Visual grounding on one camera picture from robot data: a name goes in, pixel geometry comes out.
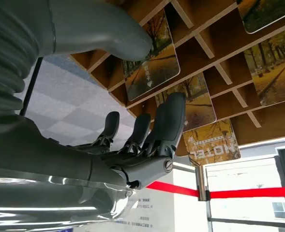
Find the hotel print autumn card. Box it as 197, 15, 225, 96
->
182, 118, 242, 167

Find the black slanted pole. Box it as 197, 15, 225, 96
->
20, 57, 44, 116

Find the white notice board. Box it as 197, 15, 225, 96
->
112, 188, 175, 232

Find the red barrier belt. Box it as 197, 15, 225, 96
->
209, 186, 285, 200
146, 180, 200, 198

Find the chrome stanchion post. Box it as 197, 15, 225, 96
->
194, 165, 212, 232

